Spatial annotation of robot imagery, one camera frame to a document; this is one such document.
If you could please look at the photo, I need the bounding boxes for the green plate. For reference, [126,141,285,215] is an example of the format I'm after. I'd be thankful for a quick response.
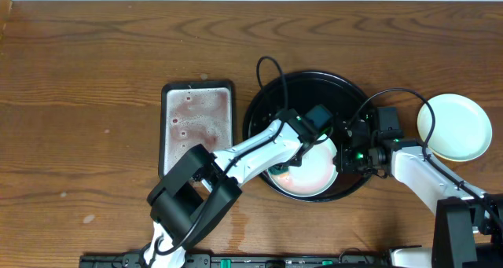
[417,94,493,162]
[266,134,338,198]

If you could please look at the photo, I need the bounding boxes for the yellow plate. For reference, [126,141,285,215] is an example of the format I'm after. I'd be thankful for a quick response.
[417,127,443,158]

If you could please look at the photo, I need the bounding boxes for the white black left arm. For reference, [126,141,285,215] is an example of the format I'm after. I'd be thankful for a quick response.
[141,105,333,267]

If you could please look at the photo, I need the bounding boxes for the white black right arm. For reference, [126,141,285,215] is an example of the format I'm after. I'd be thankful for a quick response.
[336,119,502,267]

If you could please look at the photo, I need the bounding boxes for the black round tray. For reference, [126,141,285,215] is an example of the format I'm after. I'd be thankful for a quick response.
[242,71,370,203]

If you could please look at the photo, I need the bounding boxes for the black rectangular soapy tray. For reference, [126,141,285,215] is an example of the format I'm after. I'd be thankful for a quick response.
[158,80,235,177]

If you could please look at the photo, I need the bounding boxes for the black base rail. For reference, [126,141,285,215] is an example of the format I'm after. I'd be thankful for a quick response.
[78,253,391,268]

